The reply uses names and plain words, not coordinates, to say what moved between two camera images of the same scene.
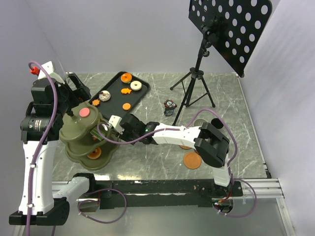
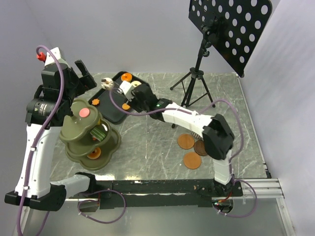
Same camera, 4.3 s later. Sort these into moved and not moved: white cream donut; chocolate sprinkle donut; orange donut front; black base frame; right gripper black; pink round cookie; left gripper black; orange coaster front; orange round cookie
Moved: left gripper black; chocolate sprinkle donut; right gripper black
Not moved: orange round cookie; pink round cookie; white cream donut; orange coaster front; orange donut front; black base frame
